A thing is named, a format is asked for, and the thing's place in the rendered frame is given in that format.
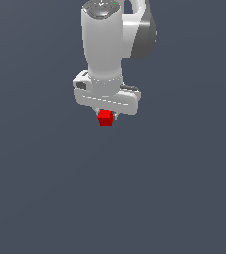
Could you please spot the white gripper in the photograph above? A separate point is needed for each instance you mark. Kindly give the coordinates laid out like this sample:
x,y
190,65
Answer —
x,y
101,96

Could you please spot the red cube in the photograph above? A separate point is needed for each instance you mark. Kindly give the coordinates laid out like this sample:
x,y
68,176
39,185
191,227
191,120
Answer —
x,y
105,118

